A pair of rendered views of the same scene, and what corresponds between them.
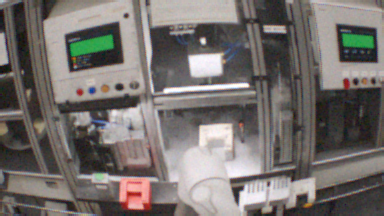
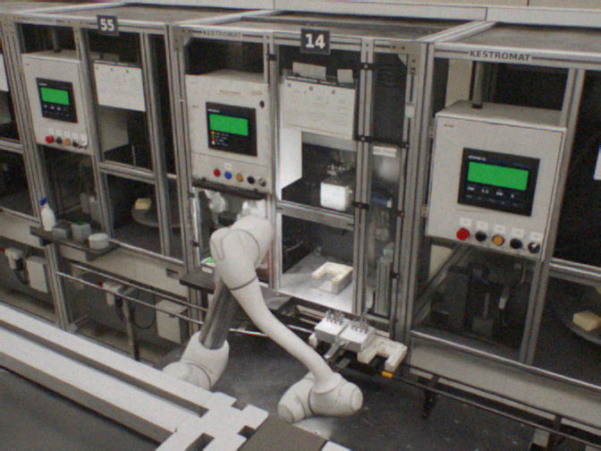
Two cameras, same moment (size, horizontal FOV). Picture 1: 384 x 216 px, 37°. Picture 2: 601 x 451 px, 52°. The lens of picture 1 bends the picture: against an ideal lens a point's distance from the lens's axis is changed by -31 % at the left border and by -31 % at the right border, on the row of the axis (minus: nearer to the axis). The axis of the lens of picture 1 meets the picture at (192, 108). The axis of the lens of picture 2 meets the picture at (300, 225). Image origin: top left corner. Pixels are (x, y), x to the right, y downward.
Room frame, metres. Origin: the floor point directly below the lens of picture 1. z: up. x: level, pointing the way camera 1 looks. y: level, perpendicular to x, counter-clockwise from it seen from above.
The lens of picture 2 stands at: (0.03, -0.92, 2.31)
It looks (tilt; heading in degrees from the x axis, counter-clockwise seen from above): 24 degrees down; 23
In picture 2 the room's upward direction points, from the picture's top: straight up
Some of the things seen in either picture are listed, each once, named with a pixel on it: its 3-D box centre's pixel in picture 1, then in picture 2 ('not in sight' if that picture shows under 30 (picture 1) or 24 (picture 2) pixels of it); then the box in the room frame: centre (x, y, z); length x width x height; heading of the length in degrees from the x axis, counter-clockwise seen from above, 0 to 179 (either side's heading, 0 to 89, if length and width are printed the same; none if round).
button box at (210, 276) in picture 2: (103, 185); (212, 272); (2.18, 0.43, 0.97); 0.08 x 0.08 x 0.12; 83
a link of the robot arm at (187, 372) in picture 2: not in sight; (179, 392); (1.53, 0.19, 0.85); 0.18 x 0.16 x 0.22; 6
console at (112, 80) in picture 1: (92, 37); (243, 128); (2.37, 0.35, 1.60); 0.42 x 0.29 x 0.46; 83
